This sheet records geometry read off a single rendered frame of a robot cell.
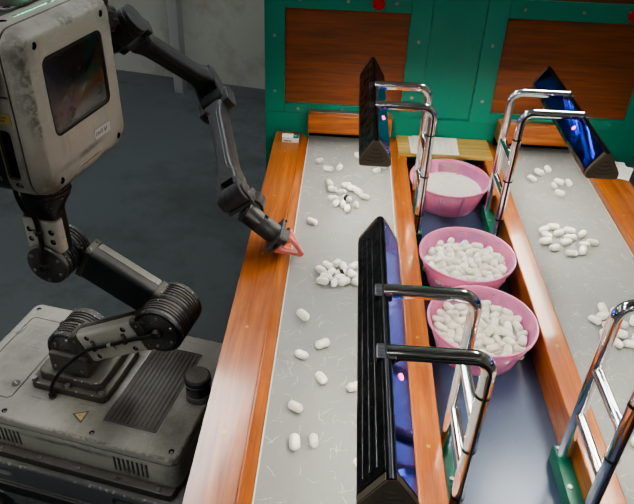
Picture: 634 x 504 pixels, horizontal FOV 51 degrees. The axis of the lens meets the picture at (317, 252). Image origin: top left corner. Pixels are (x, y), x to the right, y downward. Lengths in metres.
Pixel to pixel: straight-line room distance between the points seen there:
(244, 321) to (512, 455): 0.66
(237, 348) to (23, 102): 0.67
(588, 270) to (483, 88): 0.81
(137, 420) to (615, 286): 1.31
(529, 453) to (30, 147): 1.17
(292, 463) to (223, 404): 0.19
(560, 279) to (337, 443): 0.84
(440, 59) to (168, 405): 1.45
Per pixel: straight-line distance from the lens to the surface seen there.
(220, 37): 4.78
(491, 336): 1.68
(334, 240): 1.91
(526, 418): 1.59
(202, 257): 3.13
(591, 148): 1.81
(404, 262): 1.81
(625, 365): 1.70
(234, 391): 1.43
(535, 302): 1.76
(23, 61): 1.30
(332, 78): 2.42
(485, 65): 2.43
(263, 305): 1.63
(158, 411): 1.80
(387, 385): 0.97
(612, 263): 2.04
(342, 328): 1.61
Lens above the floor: 1.80
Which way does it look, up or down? 35 degrees down
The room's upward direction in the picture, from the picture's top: 2 degrees clockwise
